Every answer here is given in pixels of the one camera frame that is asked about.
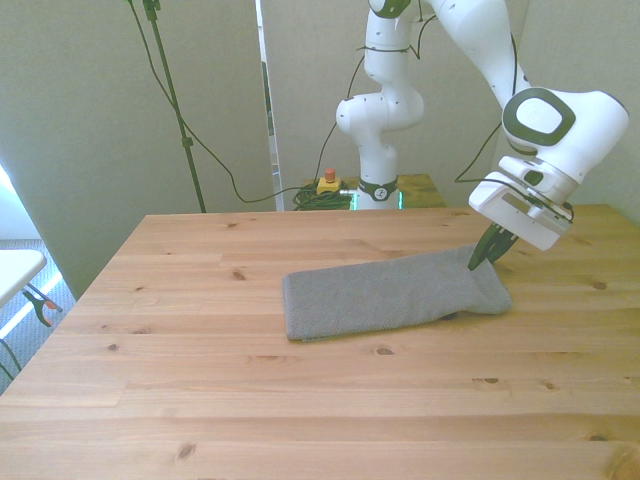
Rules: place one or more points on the white vertical wall trim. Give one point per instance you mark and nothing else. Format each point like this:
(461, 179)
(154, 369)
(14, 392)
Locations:
(272, 150)

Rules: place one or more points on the grey towel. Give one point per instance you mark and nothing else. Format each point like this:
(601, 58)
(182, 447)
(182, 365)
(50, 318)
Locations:
(390, 295)

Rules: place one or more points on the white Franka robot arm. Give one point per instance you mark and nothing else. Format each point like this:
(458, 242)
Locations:
(590, 125)

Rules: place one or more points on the wooden robot pedestal top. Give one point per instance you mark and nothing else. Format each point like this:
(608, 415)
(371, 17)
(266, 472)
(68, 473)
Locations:
(425, 192)

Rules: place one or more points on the black camera tripod pole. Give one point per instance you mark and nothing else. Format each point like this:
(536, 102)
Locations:
(172, 95)

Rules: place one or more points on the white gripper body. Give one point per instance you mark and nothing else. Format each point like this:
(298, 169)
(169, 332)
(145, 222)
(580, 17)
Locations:
(505, 212)

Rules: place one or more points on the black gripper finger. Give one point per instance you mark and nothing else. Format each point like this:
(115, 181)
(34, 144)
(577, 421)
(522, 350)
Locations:
(502, 246)
(482, 250)

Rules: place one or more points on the yellow emergency stop button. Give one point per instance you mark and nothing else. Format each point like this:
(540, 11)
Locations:
(329, 184)

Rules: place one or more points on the black clamp with orange tips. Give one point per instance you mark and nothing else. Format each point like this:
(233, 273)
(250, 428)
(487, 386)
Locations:
(42, 302)

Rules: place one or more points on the white folding table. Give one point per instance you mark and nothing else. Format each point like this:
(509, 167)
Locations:
(17, 272)

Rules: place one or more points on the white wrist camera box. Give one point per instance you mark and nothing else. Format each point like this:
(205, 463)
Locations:
(550, 212)

